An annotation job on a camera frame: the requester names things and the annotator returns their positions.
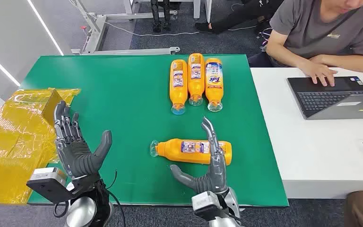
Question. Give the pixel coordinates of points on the person's right hand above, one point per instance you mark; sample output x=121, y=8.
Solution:
x=317, y=71

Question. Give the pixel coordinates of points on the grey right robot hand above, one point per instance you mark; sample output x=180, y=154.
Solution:
x=216, y=175

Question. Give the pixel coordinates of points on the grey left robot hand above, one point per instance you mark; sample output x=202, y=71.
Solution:
x=75, y=156

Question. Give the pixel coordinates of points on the orange Tide detergent bottle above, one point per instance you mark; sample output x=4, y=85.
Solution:
x=175, y=152

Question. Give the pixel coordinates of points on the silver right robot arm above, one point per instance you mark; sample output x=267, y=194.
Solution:
x=233, y=203

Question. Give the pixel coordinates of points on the orange bottle showing Tide logo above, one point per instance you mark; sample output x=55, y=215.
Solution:
x=214, y=91

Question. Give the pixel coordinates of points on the orange bottle with blue-tinted cap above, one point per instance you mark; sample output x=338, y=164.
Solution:
x=178, y=94

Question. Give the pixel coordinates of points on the orange bottle with clear cap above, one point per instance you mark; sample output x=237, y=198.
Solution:
x=196, y=84

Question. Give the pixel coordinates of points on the dark grey laptop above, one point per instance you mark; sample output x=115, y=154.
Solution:
x=325, y=100

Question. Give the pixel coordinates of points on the person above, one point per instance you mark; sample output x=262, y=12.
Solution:
x=231, y=18
x=319, y=28

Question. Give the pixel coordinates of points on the yellow plastic wrapped box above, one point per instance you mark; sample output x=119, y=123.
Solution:
x=12, y=141

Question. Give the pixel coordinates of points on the green table cover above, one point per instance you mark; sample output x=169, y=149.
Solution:
x=122, y=109

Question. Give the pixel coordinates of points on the white desk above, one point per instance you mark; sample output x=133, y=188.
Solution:
x=310, y=150

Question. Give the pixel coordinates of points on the white light strip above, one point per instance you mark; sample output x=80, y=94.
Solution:
x=0, y=65
x=45, y=28

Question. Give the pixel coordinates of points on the white table legs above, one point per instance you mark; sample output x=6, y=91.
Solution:
x=197, y=9

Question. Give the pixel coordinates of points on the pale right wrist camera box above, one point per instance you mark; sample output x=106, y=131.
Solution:
x=206, y=203

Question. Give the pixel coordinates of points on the white metal stand frame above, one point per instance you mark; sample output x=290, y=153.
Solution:
x=95, y=31

